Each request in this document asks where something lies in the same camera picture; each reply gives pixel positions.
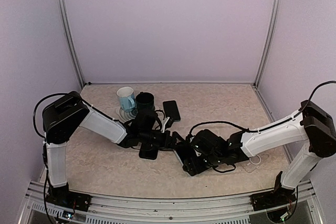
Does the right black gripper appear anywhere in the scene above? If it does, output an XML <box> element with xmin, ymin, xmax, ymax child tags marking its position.
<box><xmin>184</xmin><ymin>152</ymin><xmax>223</xmax><ymax>175</ymax></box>

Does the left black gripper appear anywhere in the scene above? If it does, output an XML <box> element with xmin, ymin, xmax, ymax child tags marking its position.
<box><xmin>140</xmin><ymin>129</ymin><xmax>188</xmax><ymax>151</ymax></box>

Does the black phone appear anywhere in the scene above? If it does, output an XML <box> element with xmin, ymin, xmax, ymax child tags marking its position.
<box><xmin>175</xmin><ymin>143</ymin><xmax>197</xmax><ymax>161</ymax></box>
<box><xmin>163</xmin><ymin>100</ymin><xmax>181</xmax><ymax>122</ymax></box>

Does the black phone case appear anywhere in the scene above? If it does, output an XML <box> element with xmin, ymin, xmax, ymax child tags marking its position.
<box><xmin>139</xmin><ymin>143</ymin><xmax>159</xmax><ymax>160</ymax></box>

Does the clear magsafe phone case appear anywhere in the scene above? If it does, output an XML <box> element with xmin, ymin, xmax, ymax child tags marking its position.
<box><xmin>241</xmin><ymin>155</ymin><xmax>262</xmax><ymax>174</ymax></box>

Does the light blue phone case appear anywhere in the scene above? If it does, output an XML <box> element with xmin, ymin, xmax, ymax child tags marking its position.
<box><xmin>173</xmin><ymin>150</ymin><xmax>185</xmax><ymax>166</ymax></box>

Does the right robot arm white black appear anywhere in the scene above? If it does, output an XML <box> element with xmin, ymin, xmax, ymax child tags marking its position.
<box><xmin>186</xmin><ymin>100</ymin><xmax>335</xmax><ymax>205</ymax></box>

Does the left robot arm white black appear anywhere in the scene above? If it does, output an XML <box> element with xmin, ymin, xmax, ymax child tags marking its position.
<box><xmin>42</xmin><ymin>91</ymin><xmax>179</xmax><ymax>206</ymax></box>

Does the dark green ceramic mug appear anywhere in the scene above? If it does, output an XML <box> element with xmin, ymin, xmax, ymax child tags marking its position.
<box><xmin>135</xmin><ymin>92</ymin><xmax>155</xmax><ymax>111</ymax></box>

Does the white grey ringed plate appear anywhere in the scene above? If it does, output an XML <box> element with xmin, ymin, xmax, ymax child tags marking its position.
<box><xmin>115</xmin><ymin>107</ymin><xmax>138</xmax><ymax>122</ymax></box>

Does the light blue ceramic mug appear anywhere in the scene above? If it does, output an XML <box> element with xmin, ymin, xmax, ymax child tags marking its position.
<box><xmin>117</xmin><ymin>87</ymin><xmax>135</xmax><ymax>112</ymax></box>

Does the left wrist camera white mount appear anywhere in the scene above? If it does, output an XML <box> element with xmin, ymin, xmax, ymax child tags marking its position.
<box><xmin>161</xmin><ymin>116</ymin><xmax>174</xmax><ymax>133</ymax></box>

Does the front aluminium rail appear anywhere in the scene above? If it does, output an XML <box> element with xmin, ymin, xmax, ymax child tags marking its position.
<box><xmin>14</xmin><ymin>183</ymin><xmax>327</xmax><ymax>223</ymax></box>

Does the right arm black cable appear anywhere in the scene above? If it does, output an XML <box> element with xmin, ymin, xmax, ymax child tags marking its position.
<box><xmin>188</xmin><ymin>80</ymin><xmax>336</xmax><ymax>135</ymax></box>

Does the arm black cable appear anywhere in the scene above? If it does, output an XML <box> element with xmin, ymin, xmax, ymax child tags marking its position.
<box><xmin>188</xmin><ymin>80</ymin><xmax>336</xmax><ymax>135</ymax></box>
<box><xmin>33</xmin><ymin>92</ymin><xmax>70</xmax><ymax>138</ymax></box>

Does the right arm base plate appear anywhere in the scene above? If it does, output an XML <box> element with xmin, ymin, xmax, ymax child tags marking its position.
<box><xmin>250</xmin><ymin>191</ymin><xmax>296</xmax><ymax>211</ymax></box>

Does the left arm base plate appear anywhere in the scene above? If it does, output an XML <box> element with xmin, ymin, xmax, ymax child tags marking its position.
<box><xmin>46</xmin><ymin>191</ymin><xmax>91</xmax><ymax>212</ymax></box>

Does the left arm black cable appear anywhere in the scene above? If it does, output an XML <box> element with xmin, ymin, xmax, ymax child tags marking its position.
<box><xmin>33</xmin><ymin>92</ymin><xmax>70</xmax><ymax>138</ymax></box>

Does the right aluminium frame post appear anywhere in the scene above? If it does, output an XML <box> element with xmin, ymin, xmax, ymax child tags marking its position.
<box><xmin>254</xmin><ymin>0</ymin><xmax>281</xmax><ymax>89</ymax></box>

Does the aluminium frame post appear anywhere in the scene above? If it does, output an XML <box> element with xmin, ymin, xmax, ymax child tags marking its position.
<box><xmin>57</xmin><ymin>0</ymin><xmax>86</xmax><ymax>89</ymax></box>
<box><xmin>254</xmin><ymin>0</ymin><xmax>281</xmax><ymax>89</ymax></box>

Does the left aluminium frame post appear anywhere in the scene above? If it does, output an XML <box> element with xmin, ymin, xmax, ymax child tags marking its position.
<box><xmin>57</xmin><ymin>0</ymin><xmax>86</xmax><ymax>89</ymax></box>

